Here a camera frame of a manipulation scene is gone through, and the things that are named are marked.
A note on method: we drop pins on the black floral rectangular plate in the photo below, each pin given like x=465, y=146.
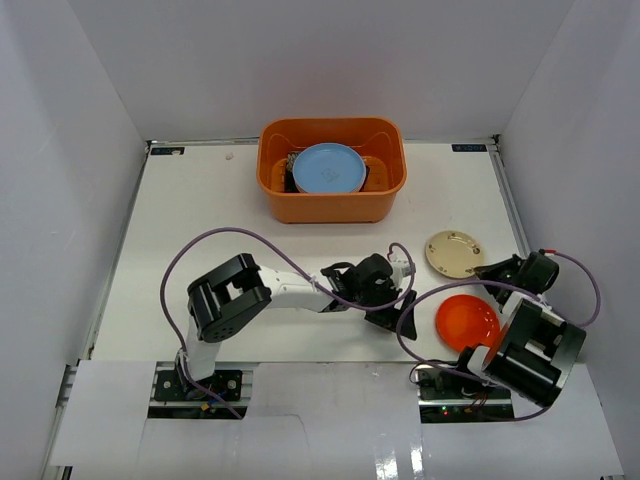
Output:
x=289, y=182

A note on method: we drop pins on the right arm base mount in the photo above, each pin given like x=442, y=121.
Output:
x=447, y=399

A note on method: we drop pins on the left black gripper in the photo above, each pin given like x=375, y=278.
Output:
x=388, y=315

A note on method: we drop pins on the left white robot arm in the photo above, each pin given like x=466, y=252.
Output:
x=222, y=302

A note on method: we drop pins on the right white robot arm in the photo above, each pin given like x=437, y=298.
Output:
x=536, y=348

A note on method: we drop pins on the orange round plate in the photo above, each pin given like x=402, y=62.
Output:
x=463, y=321

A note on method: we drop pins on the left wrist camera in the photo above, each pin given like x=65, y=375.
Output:
x=402, y=267

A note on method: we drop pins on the orange plastic bin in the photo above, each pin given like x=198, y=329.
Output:
x=377, y=140

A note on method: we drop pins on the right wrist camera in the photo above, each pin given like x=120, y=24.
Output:
x=547, y=252

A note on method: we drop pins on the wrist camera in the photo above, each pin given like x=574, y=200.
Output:
x=547, y=252
x=402, y=267

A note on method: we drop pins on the blue round plate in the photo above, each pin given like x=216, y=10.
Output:
x=329, y=168

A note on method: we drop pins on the small cream patterned plate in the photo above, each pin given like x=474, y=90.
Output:
x=454, y=254

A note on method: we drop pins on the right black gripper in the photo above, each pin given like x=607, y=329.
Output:
x=489, y=273

